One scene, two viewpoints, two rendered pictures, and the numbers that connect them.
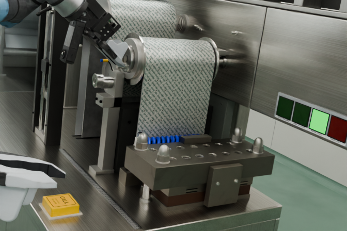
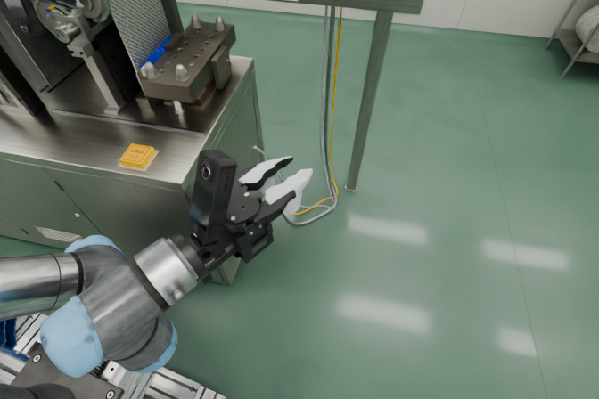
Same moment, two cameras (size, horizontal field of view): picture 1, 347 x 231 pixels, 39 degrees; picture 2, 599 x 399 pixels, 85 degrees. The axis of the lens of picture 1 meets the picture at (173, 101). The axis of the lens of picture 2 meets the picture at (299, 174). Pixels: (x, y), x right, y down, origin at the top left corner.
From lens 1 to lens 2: 48 cm
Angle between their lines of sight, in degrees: 51
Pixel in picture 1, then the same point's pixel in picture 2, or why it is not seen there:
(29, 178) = (304, 180)
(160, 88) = (127, 12)
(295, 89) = not seen: outside the picture
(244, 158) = (222, 39)
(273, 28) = not seen: outside the picture
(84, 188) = (128, 131)
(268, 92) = not seen: outside the picture
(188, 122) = (158, 30)
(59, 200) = (135, 154)
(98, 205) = (157, 136)
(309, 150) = not seen: outside the picture
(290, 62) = not seen: outside the picture
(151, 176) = (184, 93)
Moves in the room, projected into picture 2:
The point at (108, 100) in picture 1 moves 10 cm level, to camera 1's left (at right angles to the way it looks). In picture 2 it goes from (87, 47) to (50, 61)
